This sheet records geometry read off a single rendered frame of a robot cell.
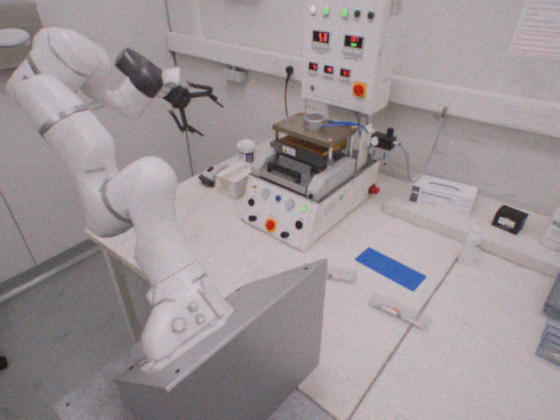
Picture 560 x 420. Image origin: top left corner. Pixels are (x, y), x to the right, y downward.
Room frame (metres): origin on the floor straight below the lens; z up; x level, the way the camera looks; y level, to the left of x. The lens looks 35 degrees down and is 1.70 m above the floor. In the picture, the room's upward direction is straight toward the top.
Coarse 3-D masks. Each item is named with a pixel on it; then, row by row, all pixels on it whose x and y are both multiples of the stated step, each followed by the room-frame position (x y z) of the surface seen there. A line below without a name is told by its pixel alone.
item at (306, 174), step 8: (280, 160) 1.37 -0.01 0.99; (288, 160) 1.35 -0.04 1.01; (264, 168) 1.35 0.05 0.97; (288, 168) 1.34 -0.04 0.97; (296, 168) 1.32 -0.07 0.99; (304, 168) 1.30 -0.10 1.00; (264, 176) 1.33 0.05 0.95; (272, 176) 1.31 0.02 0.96; (280, 176) 1.29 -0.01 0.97; (288, 176) 1.29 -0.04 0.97; (304, 176) 1.29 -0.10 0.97; (312, 176) 1.29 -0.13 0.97; (280, 184) 1.28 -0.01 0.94; (288, 184) 1.26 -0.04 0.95; (296, 184) 1.23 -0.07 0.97; (304, 184) 1.23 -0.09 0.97; (304, 192) 1.21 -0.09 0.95
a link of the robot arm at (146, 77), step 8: (128, 48) 1.33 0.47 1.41; (120, 56) 1.31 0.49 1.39; (128, 56) 1.30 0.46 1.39; (136, 56) 1.32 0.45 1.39; (120, 64) 1.29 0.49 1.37; (128, 64) 1.28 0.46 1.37; (136, 64) 1.28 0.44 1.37; (144, 64) 1.28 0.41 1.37; (152, 64) 1.32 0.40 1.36; (128, 72) 1.27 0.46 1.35; (136, 72) 1.25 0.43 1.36; (144, 72) 1.24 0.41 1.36; (152, 72) 1.26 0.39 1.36; (160, 72) 1.31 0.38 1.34; (136, 80) 1.24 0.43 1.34; (144, 80) 1.23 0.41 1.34; (152, 80) 1.24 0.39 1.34; (160, 80) 1.26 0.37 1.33; (144, 88) 1.23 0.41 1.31; (152, 88) 1.24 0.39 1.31; (160, 88) 1.26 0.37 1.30; (152, 96) 1.25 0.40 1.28
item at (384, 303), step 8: (376, 296) 0.87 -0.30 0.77; (384, 296) 0.87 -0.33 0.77; (376, 304) 0.84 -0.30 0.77; (384, 304) 0.84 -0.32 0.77; (392, 304) 0.84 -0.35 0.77; (400, 304) 0.84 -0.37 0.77; (392, 312) 0.81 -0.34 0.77; (400, 312) 0.81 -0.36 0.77; (408, 312) 0.81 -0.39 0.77; (416, 312) 0.81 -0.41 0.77; (408, 320) 0.78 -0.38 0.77; (416, 320) 0.78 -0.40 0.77; (424, 320) 0.78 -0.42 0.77; (424, 328) 0.75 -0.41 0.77
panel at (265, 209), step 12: (252, 180) 1.36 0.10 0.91; (252, 192) 1.34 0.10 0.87; (276, 192) 1.28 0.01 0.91; (288, 192) 1.25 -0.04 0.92; (264, 204) 1.28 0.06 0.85; (276, 204) 1.25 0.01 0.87; (300, 204) 1.20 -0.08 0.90; (312, 204) 1.18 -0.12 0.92; (264, 216) 1.26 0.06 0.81; (276, 216) 1.23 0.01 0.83; (288, 216) 1.20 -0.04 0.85; (300, 216) 1.18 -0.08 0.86; (264, 228) 1.23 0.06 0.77; (276, 228) 1.20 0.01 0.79; (288, 228) 1.18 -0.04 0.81; (300, 228) 1.15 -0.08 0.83; (288, 240) 1.16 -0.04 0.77; (300, 240) 1.13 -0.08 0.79
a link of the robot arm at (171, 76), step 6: (162, 72) 1.37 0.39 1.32; (168, 72) 1.37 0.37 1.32; (174, 72) 1.36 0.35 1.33; (180, 72) 1.38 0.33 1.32; (162, 78) 1.35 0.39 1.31; (168, 78) 1.35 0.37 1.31; (174, 78) 1.34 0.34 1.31; (168, 84) 1.34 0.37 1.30; (174, 84) 1.34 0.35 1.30; (162, 90) 1.34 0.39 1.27; (168, 90) 1.35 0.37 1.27; (156, 96) 1.36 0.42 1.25; (162, 96) 1.35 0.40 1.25
